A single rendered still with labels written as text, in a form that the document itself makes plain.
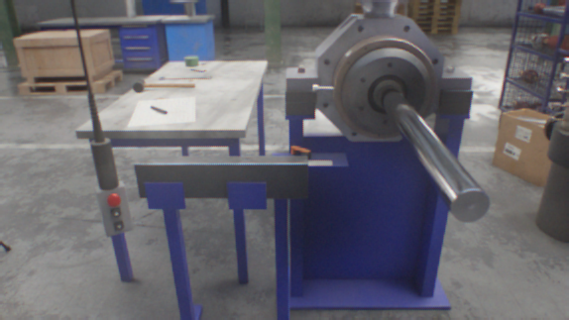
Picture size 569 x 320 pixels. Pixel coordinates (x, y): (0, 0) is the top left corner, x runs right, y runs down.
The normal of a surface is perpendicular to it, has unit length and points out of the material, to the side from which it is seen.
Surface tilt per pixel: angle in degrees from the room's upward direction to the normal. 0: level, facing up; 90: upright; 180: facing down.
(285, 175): 90
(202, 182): 90
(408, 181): 90
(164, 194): 90
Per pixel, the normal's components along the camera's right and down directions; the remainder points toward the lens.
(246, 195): -0.03, 0.41
